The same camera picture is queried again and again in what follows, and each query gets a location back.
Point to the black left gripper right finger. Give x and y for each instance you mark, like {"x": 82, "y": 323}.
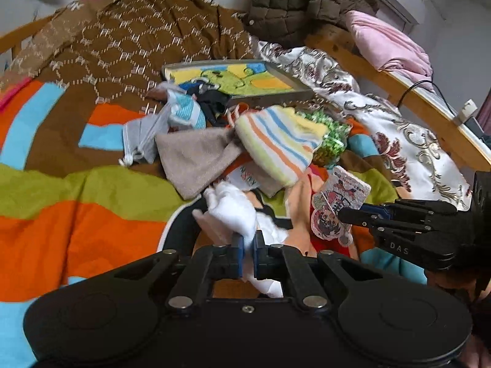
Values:
{"x": 292, "y": 270}

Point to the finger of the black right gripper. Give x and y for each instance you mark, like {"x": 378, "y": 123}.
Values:
{"x": 414, "y": 212}
{"x": 406, "y": 233}

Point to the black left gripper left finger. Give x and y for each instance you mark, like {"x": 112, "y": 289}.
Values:
{"x": 208, "y": 265}

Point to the white sock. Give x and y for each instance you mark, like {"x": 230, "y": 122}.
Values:
{"x": 230, "y": 211}

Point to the beige grey cloth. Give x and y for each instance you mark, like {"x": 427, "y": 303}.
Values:
{"x": 193, "y": 159}

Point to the white floral satin sheet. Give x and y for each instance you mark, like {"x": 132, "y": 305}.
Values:
{"x": 407, "y": 154}

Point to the green patterned cloth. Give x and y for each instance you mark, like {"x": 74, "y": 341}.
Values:
{"x": 334, "y": 141}

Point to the orange white packet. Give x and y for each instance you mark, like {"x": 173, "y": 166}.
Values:
{"x": 246, "y": 175}

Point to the white charger plug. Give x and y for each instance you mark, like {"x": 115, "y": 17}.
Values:
{"x": 468, "y": 111}

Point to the black sock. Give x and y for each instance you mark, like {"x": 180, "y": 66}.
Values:
{"x": 213, "y": 103}

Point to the colourful striped blanket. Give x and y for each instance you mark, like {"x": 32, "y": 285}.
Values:
{"x": 60, "y": 231}

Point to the pink cloth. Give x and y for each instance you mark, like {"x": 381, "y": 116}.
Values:
{"x": 387, "y": 48}

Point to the metal tray with drawing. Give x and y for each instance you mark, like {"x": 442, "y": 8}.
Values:
{"x": 253, "y": 81}

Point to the brown puffer jacket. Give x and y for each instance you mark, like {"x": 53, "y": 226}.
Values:
{"x": 289, "y": 22}

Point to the brown patterned quilt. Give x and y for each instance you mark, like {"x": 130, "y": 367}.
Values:
{"x": 104, "y": 51}

